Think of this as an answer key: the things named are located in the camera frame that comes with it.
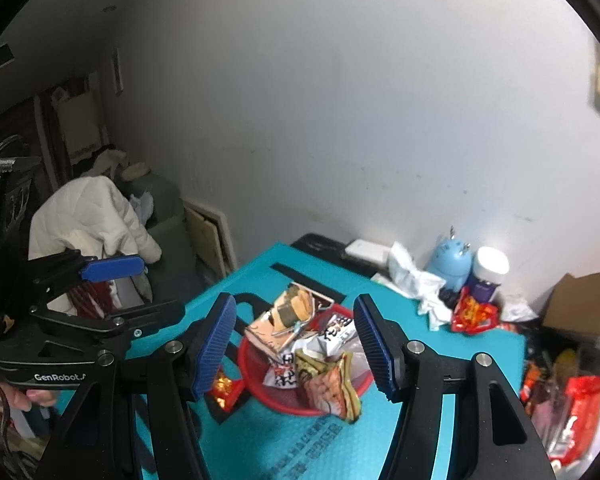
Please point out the translucent white snack packet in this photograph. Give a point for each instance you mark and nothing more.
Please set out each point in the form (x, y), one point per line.
(310, 346)

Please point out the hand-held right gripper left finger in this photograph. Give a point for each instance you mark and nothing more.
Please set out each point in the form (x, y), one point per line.
(215, 345)

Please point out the brown cake snack packet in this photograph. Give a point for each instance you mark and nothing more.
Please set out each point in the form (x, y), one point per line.
(292, 307)

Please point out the person's left hand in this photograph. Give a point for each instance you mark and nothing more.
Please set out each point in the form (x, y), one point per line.
(25, 399)

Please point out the crumpled white plastic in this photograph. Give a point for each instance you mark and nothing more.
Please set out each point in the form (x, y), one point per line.
(520, 310)

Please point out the red striped cloth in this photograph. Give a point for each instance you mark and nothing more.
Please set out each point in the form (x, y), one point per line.
(90, 302)

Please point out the red packaged snack bag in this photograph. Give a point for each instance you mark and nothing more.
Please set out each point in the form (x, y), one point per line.
(582, 410)

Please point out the red plastic basket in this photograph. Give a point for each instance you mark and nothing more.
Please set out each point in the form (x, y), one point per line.
(252, 385)

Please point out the white quilted jacket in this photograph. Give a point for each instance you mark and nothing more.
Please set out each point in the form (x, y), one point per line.
(90, 210)

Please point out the teal bubble mat black print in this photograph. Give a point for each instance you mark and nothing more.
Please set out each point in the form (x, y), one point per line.
(250, 270)

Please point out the red yellow snack packet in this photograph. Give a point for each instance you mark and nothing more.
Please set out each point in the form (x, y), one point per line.
(472, 315)

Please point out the beige snack packet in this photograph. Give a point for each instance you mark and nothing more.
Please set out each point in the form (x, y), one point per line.
(270, 335)

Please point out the white black-print snack packet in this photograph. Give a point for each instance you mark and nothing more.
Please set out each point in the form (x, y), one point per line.
(280, 372)
(337, 332)

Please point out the white power bank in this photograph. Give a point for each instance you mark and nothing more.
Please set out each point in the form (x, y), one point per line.
(362, 250)

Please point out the crumpled white tissue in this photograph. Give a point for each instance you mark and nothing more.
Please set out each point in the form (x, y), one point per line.
(405, 275)

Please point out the beige paper bag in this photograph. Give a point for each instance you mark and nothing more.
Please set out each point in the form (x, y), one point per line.
(80, 120)

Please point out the red gold-print snack packet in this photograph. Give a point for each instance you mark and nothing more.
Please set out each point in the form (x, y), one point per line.
(226, 389)

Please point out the light blue deer humidifier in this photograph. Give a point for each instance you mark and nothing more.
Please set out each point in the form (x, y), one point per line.
(447, 265)

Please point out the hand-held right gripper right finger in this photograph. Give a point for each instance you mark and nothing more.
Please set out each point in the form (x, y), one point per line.
(380, 345)

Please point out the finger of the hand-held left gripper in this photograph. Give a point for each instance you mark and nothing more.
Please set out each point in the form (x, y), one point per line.
(112, 267)
(150, 317)

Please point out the green armchair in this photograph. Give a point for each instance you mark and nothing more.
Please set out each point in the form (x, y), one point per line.
(170, 230)

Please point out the beige cloth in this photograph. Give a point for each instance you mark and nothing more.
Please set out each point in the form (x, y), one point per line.
(125, 167)

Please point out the purple jar white lid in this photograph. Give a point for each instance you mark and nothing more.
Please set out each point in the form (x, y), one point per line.
(490, 265)

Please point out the cardboard box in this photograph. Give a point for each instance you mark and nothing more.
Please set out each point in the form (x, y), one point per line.
(585, 305)

